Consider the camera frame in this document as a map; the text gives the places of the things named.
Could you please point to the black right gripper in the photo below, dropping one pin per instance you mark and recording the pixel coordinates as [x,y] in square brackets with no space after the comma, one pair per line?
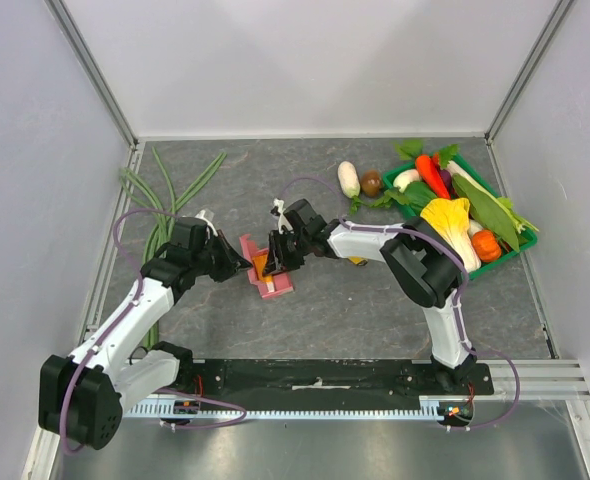
[285,248]

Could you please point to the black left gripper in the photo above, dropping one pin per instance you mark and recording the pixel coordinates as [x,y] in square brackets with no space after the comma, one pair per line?
[232,260]

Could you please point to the orange white tube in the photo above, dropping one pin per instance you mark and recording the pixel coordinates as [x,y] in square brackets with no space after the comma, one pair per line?
[259,262]

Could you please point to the pink express box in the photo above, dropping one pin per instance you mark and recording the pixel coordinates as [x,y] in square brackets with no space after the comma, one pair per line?
[281,283]

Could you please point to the yellow utility knife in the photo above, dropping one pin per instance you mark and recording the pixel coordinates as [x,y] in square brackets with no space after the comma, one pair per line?
[358,261]

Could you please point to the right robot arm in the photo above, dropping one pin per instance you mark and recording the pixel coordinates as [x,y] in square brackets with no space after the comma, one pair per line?
[428,270]

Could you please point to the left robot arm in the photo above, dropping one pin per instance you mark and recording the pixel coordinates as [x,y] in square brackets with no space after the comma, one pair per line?
[84,395]

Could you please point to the green long beans bundle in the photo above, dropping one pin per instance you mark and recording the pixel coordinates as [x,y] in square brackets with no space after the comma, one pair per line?
[142,194]

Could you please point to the white radish toy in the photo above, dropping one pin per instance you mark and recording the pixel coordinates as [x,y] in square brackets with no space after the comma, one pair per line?
[348,179]

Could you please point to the brown mushroom toy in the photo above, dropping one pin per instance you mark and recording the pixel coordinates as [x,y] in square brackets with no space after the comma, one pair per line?
[371,183]

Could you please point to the white turnip toy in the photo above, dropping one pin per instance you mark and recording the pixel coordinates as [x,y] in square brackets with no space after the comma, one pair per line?
[405,178]

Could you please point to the green leafy vegetable toy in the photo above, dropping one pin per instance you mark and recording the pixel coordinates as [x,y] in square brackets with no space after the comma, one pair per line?
[416,196]

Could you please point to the orange carrot toy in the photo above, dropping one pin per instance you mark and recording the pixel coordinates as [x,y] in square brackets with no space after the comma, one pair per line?
[430,175]

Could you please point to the yellow cabbage toy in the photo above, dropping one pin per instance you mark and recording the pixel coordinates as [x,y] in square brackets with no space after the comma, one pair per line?
[450,219]

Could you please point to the orange pumpkin toy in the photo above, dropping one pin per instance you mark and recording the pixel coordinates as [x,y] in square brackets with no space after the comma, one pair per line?
[486,246]

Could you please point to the green corn toy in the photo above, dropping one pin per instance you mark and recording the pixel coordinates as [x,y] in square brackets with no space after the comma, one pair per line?
[494,213]

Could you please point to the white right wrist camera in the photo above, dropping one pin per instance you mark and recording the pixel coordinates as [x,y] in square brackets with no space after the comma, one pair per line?
[278,211]

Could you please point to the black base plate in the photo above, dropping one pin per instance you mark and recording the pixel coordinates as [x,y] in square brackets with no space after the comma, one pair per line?
[214,377]

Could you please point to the white cable duct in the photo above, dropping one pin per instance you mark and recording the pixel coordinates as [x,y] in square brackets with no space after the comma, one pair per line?
[170,409]

